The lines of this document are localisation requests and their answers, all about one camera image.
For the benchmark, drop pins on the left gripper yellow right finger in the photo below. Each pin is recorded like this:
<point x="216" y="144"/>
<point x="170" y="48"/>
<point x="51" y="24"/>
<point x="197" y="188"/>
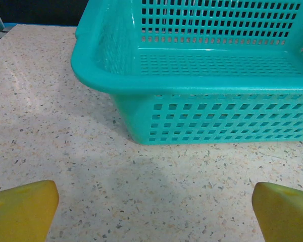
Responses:
<point x="288" y="216"/>

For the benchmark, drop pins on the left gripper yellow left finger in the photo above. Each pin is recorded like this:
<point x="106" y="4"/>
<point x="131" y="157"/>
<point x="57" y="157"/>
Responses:
<point x="20" y="214"/>

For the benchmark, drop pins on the teal plastic basket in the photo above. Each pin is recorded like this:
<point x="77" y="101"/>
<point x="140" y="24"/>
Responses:
<point x="192" y="85"/>

